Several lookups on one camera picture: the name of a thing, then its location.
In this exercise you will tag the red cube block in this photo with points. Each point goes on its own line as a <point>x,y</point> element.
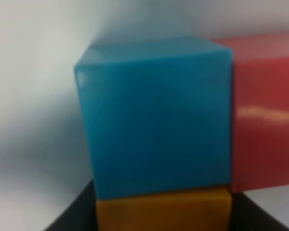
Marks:
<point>260,105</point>

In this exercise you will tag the blue cube block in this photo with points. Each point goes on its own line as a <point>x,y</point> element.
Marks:
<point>157,115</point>

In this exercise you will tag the orange cube block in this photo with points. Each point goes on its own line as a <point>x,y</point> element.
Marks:
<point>189,210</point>

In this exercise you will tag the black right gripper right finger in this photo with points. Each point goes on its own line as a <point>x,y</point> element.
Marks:
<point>260,211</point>

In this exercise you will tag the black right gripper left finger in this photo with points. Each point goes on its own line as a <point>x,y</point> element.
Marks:
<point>80,215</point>

